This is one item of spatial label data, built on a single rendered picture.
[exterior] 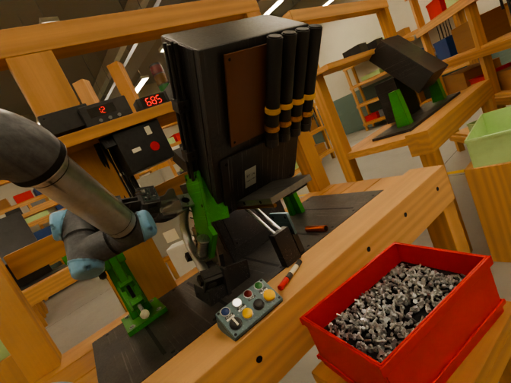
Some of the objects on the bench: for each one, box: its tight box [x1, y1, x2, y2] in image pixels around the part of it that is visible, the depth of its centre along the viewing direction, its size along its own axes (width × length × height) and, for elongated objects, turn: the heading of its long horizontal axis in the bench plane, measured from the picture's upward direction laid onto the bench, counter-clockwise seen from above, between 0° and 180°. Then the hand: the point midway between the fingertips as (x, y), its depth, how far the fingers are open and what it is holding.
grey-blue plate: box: [269, 212, 305, 253], centre depth 99 cm, size 10×2×14 cm, turn 100°
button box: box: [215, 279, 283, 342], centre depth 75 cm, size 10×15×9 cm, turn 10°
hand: (183, 204), depth 97 cm, fingers closed on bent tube, 3 cm apart
